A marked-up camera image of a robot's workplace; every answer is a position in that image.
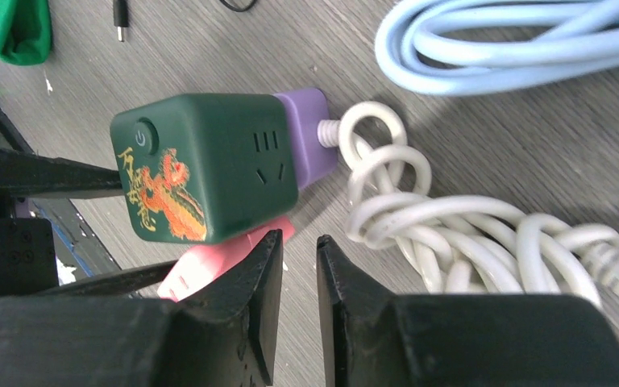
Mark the green cloth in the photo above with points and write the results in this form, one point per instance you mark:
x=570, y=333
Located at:
x=25, y=32

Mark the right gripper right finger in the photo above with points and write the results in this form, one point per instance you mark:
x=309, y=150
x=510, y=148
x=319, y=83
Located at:
x=374, y=337

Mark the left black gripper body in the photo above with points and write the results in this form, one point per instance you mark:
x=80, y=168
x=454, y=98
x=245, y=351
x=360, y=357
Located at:
x=27, y=253

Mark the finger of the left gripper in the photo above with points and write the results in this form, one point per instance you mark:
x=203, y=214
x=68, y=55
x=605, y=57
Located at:
x=27, y=175
x=120, y=283

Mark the purple socket adapter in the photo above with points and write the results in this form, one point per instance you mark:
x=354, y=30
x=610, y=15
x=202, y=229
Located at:
x=305, y=109

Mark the pink plug adapter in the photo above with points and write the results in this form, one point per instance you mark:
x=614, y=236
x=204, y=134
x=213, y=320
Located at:
x=202, y=264

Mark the green patterned adapter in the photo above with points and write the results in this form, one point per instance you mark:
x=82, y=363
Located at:
x=203, y=168

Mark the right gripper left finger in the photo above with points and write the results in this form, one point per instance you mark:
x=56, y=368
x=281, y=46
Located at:
x=222, y=335

